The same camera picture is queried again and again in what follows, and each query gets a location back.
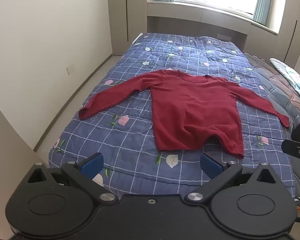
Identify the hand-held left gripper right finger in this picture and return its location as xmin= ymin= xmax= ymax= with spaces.
xmin=184 ymin=152 xmax=276 ymax=206

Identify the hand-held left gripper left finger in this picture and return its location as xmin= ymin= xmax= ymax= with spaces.
xmin=27 ymin=152 xmax=117 ymax=204

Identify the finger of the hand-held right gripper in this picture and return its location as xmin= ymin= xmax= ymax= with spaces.
xmin=282 ymin=139 xmax=300 ymax=160

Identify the red long-sleeved sweater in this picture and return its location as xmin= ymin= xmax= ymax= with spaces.
xmin=79 ymin=70 xmax=290 ymax=159

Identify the leaf-patterned white pillow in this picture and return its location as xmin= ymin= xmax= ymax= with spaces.
xmin=269 ymin=58 xmax=300 ymax=99

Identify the blue checked floral quilt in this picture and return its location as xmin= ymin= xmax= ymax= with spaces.
xmin=47 ymin=32 xmax=297 ymax=198

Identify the beige wardrobe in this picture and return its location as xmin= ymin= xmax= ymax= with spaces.
xmin=277 ymin=0 xmax=300 ymax=78

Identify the beige window ledge cabinet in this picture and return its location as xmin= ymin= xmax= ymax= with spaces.
xmin=147 ymin=1 xmax=278 ymax=48

